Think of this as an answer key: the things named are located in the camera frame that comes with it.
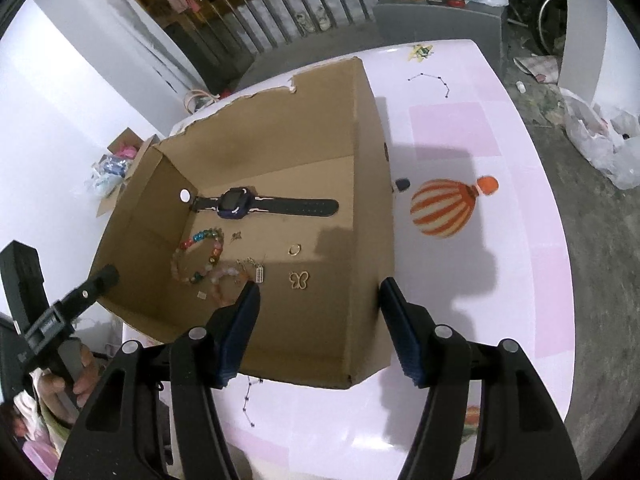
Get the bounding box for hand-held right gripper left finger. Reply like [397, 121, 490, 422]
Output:
[54, 280, 262, 480]

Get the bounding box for grey cabinet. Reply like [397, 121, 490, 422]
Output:
[374, 0, 505, 73]

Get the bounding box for small open cardboard box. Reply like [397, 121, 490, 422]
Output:
[92, 129, 162, 218]

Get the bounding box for dark blue smartwatch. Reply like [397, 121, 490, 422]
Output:
[188, 186, 340, 221]

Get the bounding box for white board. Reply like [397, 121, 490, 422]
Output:
[556, 0, 617, 106]

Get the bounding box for pink bead bracelet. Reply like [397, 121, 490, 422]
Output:
[209, 267, 251, 307]

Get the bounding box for person's left hand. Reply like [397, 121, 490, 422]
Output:
[32, 344, 101, 428]

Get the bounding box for pink cloth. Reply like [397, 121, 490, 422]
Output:
[0, 367, 63, 478]

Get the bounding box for large brown cardboard box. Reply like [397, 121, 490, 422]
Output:
[95, 56, 396, 391]

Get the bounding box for multicoloured glass bead bracelet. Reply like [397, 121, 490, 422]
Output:
[171, 228, 227, 287]

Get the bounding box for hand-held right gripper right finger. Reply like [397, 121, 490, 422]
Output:
[379, 276, 583, 480]

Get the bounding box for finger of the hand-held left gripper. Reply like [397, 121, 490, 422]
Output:
[62, 265, 121, 321]

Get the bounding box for white curtain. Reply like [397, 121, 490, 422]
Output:
[97, 0, 211, 98]

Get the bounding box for pink printed tablecloth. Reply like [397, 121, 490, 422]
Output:
[122, 37, 573, 478]

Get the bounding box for blue white plastic bag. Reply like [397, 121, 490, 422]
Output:
[91, 155, 126, 196]

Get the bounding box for crumpled white plastic bags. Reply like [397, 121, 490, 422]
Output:
[562, 87, 640, 191]

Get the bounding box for silver tag necklace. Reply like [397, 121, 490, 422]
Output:
[235, 256, 267, 285]

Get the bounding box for spoked wheel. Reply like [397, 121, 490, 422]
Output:
[536, 0, 568, 56]

